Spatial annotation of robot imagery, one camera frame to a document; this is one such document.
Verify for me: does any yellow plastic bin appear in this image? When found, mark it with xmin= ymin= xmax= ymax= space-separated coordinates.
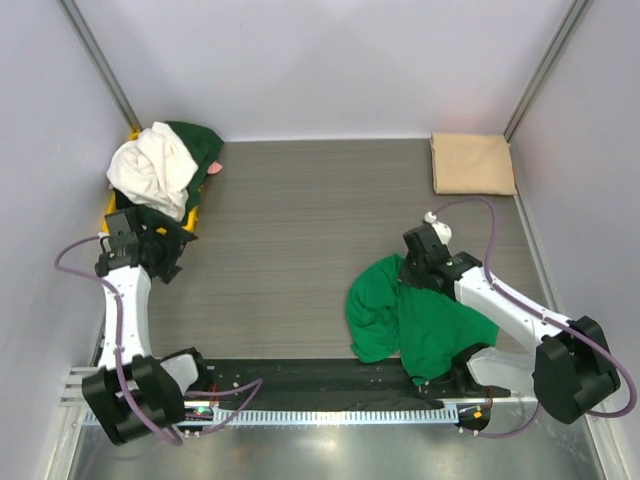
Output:
xmin=101 ymin=130 xmax=199 ymax=235

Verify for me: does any bright green t-shirt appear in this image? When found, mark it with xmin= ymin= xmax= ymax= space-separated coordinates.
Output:
xmin=345 ymin=254 xmax=499 ymax=385

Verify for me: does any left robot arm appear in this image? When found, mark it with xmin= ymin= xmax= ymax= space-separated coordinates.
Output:
xmin=82 ymin=206 xmax=212 ymax=445

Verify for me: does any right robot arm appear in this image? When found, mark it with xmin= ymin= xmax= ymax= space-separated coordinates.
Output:
xmin=399 ymin=221 xmax=621 ymax=424

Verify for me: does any white t-shirt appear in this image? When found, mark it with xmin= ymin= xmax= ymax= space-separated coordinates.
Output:
xmin=106 ymin=122 xmax=198 ymax=222

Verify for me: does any pink garment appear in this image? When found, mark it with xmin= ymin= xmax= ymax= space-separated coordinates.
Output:
xmin=207 ymin=161 xmax=223 ymax=175

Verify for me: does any dark green t-shirt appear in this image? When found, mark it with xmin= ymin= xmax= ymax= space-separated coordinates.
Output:
xmin=110 ymin=121 xmax=224 ymax=223

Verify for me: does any folded beige t-shirt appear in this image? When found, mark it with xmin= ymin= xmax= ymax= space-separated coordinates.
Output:
xmin=430 ymin=133 xmax=516 ymax=196

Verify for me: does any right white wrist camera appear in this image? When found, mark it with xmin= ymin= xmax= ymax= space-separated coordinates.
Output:
xmin=423 ymin=211 xmax=452 ymax=245

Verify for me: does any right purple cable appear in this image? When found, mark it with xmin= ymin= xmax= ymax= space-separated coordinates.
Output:
xmin=429 ymin=196 xmax=632 ymax=441

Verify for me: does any left aluminium frame post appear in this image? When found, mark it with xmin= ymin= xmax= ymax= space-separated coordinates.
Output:
xmin=57 ymin=0 xmax=142 ymax=132

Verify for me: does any aluminium frame post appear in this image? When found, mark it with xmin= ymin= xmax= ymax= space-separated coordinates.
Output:
xmin=503 ymin=0 xmax=593 ymax=143
xmin=57 ymin=0 xmax=142 ymax=132

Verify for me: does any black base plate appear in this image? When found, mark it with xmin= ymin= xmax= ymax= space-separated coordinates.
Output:
xmin=189 ymin=358 xmax=511 ymax=412

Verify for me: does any aluminium front rail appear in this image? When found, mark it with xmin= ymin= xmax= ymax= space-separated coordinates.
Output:
xmin=59 ymin=359 xmax=610 ymax=407

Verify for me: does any white slotted cable duct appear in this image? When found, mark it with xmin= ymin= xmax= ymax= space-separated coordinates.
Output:
xmin=82 ymin=405 xmax=460 ymax=427

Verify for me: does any right aluminium frame post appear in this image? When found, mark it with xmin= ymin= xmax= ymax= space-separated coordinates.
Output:
xmin=503 ymin=0 xmax=593 ymax=143

